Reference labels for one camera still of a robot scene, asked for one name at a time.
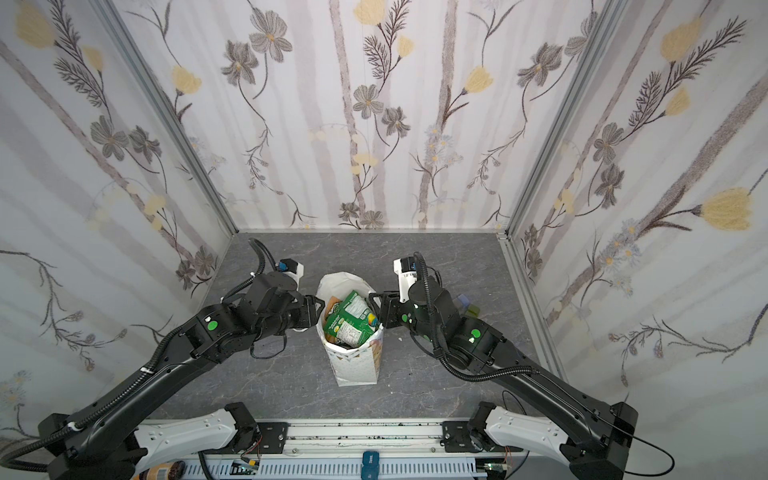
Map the green snack packet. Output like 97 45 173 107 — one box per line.
323 291 378 349

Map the cartoon animal paper bag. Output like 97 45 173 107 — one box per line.
316 272 383 387

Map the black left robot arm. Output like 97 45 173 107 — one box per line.
1 238 325 479

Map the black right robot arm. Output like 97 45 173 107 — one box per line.
368 253 641 479

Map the green block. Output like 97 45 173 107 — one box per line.
466 304 481 318

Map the brown bottle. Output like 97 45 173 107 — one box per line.
132 460 186 480

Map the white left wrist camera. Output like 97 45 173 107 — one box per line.
277 258 304 287

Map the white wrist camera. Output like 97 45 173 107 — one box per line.
277 258 304 287
393 256 418 303

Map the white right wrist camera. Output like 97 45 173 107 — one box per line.
393 256 418 303

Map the aluminium rail base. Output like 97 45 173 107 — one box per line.
119 418 529 480

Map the blue clip on rail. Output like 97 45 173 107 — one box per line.
360 451 380 480

